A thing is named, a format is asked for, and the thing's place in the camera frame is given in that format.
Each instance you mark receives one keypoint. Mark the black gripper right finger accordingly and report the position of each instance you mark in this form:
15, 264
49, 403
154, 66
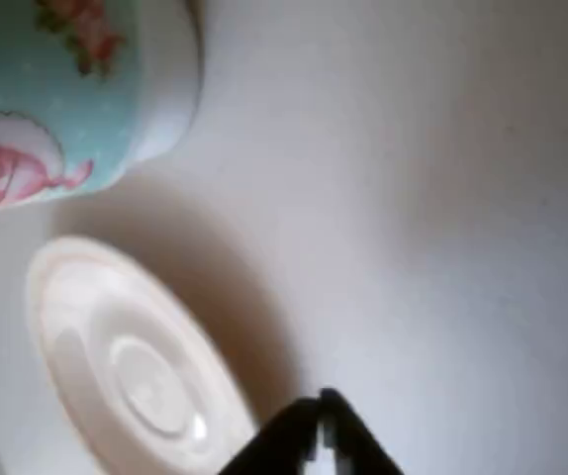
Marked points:
353, 440

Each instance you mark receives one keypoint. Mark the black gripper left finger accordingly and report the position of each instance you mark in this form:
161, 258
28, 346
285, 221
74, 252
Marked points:
284, 440

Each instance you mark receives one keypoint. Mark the cream white saucer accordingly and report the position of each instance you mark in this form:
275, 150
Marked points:
140, 366

